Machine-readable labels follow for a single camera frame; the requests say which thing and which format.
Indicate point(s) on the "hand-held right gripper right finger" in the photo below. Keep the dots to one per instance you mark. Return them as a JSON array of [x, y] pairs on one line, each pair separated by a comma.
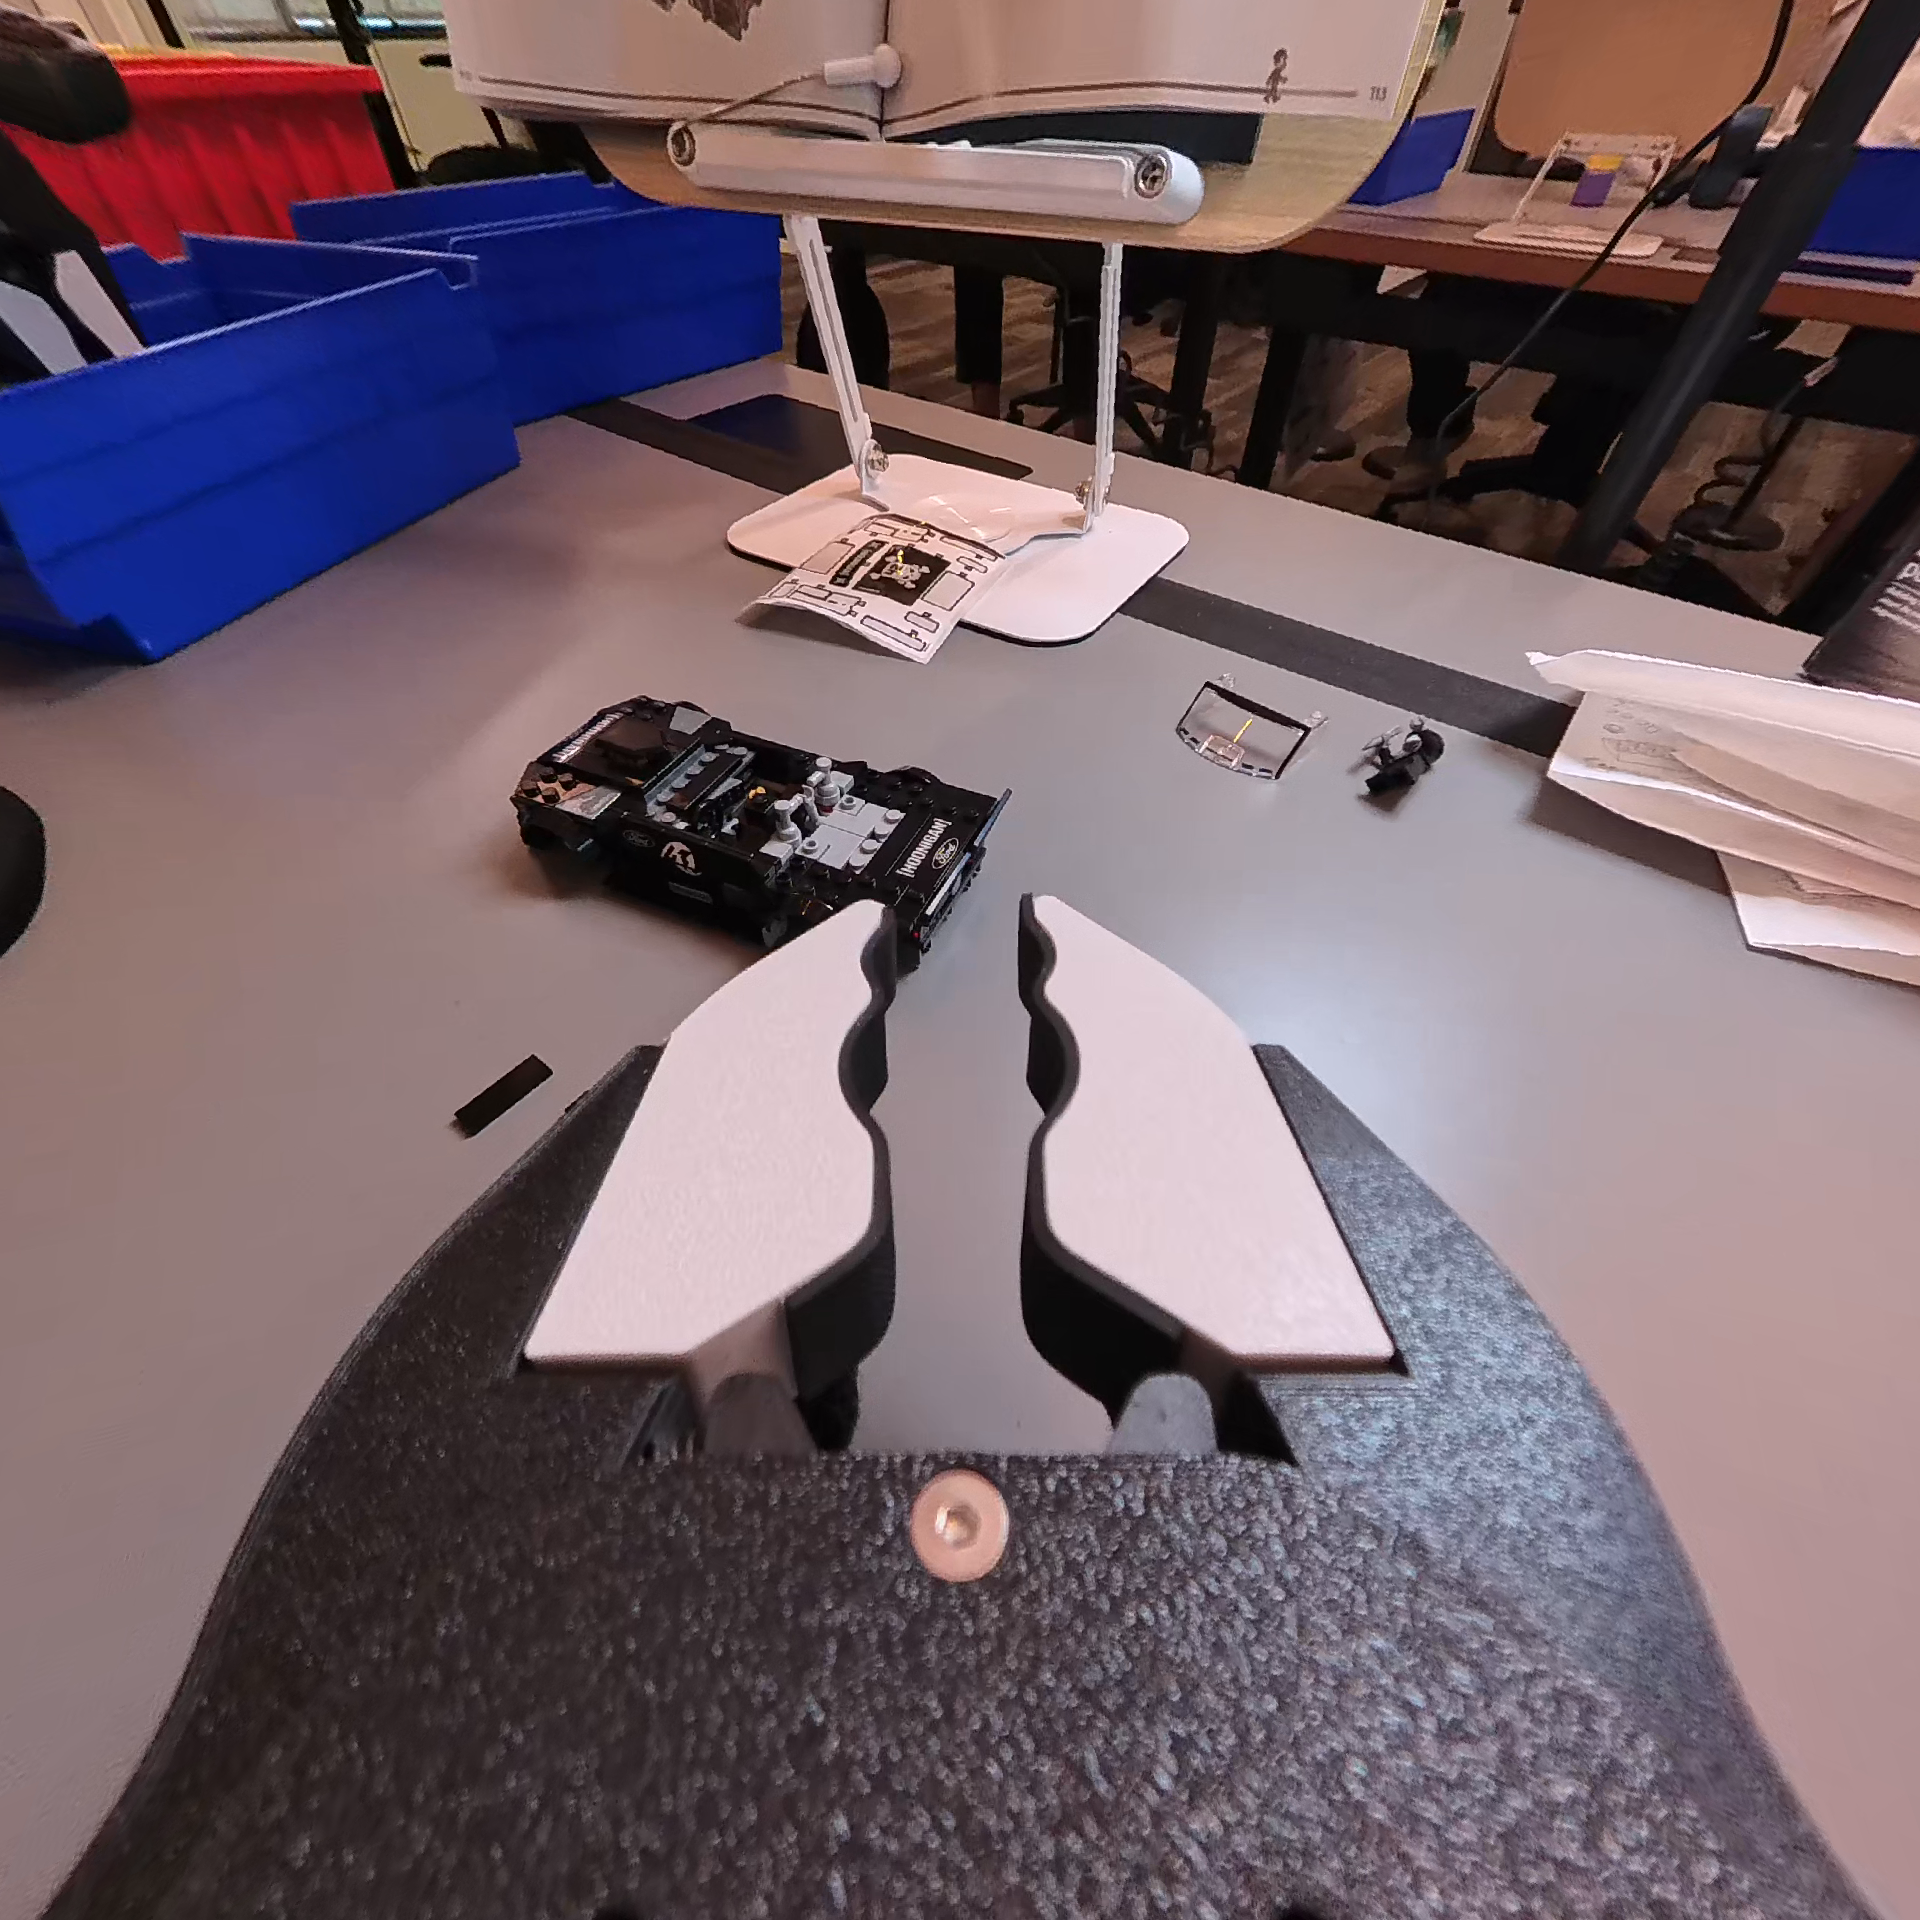
[[1218, 1178]]

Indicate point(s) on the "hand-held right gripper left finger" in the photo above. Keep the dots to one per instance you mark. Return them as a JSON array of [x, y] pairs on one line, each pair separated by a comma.
[[707, 1187]]

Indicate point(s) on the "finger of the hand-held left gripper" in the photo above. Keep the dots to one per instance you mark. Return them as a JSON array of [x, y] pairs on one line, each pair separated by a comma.
[[85, 317]]

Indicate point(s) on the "black lego tile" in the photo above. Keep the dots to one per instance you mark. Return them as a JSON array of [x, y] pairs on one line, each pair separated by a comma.
[[502, 1095]]

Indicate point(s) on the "black lego car model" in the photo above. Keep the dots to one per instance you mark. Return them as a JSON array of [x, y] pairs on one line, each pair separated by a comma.
[[750, 827]]

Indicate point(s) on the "white metal stand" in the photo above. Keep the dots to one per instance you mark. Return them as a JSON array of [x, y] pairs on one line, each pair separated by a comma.
[[931, 175]]

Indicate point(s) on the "lego instruction booklet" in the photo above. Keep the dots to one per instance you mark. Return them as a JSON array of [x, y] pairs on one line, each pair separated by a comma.
[[1201, 55]]

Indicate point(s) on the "clear lego windshield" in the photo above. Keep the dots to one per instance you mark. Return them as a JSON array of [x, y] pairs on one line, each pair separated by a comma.
[[1250, 730]]

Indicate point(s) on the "small black lego piece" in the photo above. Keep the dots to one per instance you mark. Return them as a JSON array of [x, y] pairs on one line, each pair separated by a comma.
[[1395, 758]]

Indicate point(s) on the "lego set box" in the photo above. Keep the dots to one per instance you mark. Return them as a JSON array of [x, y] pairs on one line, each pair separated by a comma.
[[1876, 631]]

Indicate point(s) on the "red plastic bin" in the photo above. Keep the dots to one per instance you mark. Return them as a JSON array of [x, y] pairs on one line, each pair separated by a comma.
[[241, 151]]

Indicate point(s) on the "black mesh pad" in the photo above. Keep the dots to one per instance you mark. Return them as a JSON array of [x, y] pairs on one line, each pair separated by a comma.
[[19, 871]]

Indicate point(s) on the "white sticker sheet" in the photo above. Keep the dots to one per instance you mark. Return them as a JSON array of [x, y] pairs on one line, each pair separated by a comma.
[[886, 587]]

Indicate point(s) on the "white paper bags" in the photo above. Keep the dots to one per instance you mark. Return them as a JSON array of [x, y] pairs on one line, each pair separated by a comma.
[[1740, 781]]

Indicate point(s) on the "wooden work table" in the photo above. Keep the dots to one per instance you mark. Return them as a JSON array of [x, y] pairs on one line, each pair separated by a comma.
[[1740, 286]]

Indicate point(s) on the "small blue plastic bin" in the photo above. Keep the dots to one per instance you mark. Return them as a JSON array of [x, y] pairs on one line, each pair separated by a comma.
[[1412, 156]]

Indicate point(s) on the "black light stand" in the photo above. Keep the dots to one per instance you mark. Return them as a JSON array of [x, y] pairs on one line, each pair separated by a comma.
[[1727, 270]]

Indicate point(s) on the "light wooden chair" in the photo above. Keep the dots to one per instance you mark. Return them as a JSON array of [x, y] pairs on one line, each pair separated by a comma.
[[1621, 77]]

